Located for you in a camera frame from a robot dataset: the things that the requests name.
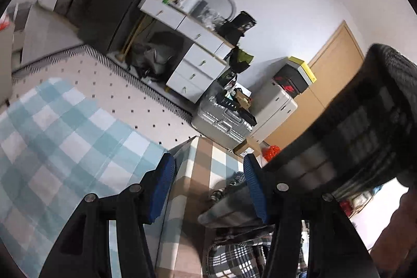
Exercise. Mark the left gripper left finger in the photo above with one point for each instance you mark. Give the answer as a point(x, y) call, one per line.
point(82, 247)

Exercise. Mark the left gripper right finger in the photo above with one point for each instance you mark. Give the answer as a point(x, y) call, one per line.
point(335, 248)

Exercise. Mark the plaid fleece jacket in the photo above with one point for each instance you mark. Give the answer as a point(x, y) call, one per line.
point(364, 138)

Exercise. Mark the person's right hand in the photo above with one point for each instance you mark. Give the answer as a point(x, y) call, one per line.
point(398, 238)

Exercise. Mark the checkered bed sheet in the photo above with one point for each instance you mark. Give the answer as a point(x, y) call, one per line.
point(58, 146)

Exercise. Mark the orange object on floor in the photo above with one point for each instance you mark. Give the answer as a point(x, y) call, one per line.
point(270, 152)

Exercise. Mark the white upright suitcase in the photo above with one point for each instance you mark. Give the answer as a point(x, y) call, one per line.
point(271, 106)

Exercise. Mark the silver aluminium suitcase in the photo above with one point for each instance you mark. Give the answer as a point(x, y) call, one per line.
point(226, 127)

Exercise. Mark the stacked shoe boxes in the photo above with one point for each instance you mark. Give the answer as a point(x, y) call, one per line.
point(295, 76)

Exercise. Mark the patterned floor rug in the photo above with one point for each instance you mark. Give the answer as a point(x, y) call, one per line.
point(111, 88)

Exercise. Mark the wooden door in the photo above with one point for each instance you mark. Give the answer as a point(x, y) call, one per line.
point(334, 66)

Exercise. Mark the black flower bouquet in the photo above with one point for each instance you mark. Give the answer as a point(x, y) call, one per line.
point(239, 60)

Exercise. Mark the white dressing desk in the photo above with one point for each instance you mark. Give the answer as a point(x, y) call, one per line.
point(170, 47)

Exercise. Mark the black gift bag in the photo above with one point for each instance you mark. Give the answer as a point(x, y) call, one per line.
point(234, 30)

